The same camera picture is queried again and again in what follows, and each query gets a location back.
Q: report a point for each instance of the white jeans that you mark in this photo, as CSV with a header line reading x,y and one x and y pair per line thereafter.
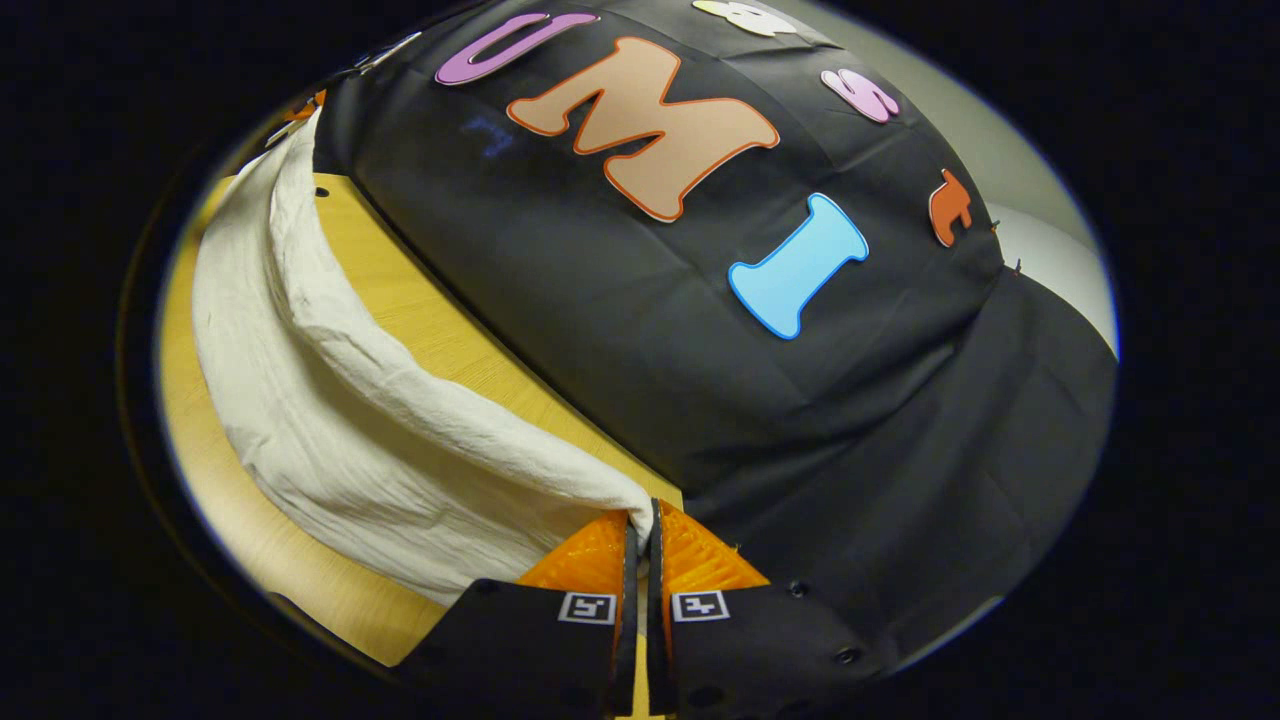
x,y
330,450

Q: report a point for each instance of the black backdrop cloth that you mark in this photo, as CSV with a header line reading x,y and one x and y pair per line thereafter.
x,y
600,330

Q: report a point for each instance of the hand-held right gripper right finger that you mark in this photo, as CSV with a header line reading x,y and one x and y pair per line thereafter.
x,y
750,650

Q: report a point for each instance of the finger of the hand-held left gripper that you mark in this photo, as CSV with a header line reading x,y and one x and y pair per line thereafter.
x,y
303,106

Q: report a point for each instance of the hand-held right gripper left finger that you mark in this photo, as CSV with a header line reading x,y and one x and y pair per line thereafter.
x,y
530,650

